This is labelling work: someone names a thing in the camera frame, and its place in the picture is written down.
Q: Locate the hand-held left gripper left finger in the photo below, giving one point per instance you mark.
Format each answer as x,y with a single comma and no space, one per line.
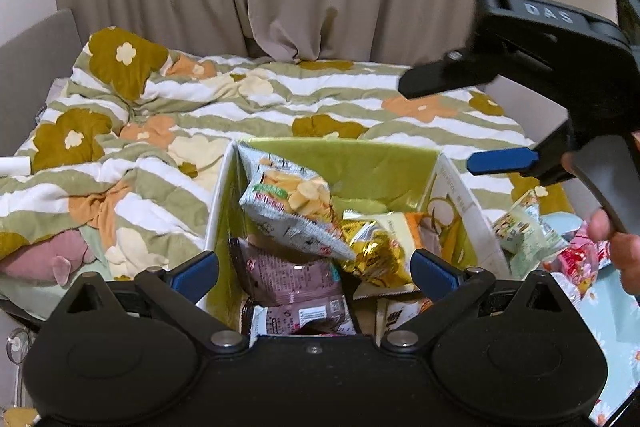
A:
192,276

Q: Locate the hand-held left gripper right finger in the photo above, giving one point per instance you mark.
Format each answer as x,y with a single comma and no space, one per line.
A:
436,276

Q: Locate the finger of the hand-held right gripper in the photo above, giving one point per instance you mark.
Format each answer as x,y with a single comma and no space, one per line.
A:
440,74
500,161

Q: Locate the white black-print snack packet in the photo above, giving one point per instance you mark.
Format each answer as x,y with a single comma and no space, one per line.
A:
400,313

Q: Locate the gold foil snack packet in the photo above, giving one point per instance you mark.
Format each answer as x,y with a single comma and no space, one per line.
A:
375,257

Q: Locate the pile of mixed snack bags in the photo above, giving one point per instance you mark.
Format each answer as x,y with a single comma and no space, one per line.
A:
525,232

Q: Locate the mauve snack packet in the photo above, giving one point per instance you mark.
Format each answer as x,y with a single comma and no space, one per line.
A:
305,317
290,277

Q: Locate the yellow-green cardboard box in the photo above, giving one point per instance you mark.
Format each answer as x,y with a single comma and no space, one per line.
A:
380,167

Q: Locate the grey potato chip packet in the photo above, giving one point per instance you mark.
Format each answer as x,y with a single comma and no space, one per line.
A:
292,202

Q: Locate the person's right hand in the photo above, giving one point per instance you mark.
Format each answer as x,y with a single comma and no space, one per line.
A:
627,257

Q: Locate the floral striped blanket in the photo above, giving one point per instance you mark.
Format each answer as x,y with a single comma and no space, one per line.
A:
350,97

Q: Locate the pink plush toy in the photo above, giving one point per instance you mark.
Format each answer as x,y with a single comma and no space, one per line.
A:
40,259

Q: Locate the pale green bed sheet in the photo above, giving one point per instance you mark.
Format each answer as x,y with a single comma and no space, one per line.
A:
20,297

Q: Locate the light blue daisy tablecloth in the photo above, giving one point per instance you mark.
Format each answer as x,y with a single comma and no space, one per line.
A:
615,312

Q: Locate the small white tube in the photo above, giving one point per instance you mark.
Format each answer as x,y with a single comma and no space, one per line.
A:
15,167

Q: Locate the grey padded headboard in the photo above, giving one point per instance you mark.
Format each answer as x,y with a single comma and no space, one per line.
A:
35,57

